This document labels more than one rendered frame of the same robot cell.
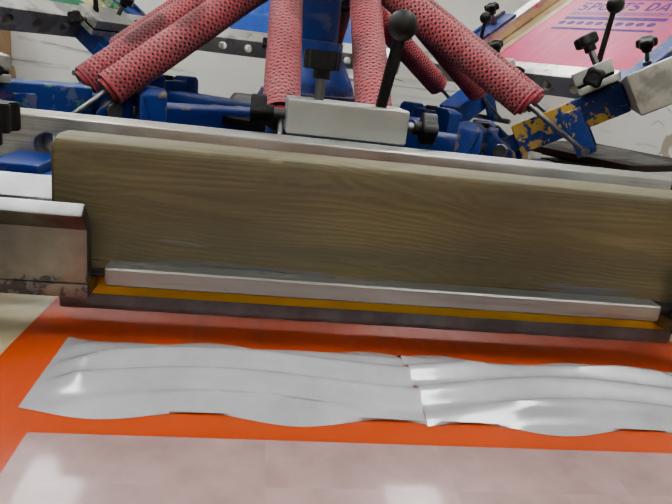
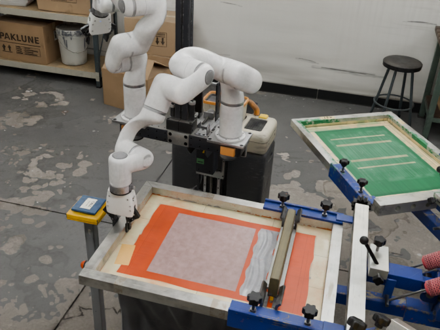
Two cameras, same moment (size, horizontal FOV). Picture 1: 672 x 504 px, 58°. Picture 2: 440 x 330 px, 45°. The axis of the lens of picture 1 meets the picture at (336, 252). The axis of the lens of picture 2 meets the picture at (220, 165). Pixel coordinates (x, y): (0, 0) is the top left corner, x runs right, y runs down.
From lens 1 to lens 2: 188 cm
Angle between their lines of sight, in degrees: 98
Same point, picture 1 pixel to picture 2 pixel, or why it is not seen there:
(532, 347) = not seen: hidden behind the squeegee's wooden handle
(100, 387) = (263, 233)
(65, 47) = not seen: outside the picture
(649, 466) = (237, 275)
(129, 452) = (251, 235)
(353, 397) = (256, 252)
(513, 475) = (239, 261)
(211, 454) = (249, 240)
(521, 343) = not seen: hidden behind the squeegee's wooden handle
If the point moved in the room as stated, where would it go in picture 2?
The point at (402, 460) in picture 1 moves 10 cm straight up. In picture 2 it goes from (244, 253) to (246, 230)
